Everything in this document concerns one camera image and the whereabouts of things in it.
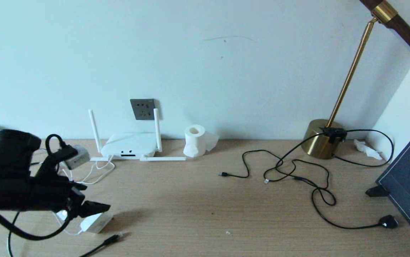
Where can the brass desk lamp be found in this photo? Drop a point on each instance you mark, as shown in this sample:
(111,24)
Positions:
(317,144)

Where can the white router with antennas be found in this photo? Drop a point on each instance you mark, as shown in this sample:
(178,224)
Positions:
(130,142)

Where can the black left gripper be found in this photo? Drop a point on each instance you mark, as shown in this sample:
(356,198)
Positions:
(30,194)

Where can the white toilet paper roll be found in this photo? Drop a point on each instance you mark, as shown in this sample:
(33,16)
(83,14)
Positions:
(195,141)

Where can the grey wall socket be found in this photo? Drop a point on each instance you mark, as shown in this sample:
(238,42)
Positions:
(142,109)

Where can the crumpled white tissue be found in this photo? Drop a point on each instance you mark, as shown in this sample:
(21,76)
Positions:
(367,149)

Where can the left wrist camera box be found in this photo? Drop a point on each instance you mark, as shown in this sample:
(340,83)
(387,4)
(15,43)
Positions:
(78,157)

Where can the white power adapter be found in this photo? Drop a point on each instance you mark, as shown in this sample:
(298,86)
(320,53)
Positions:
(94,223)

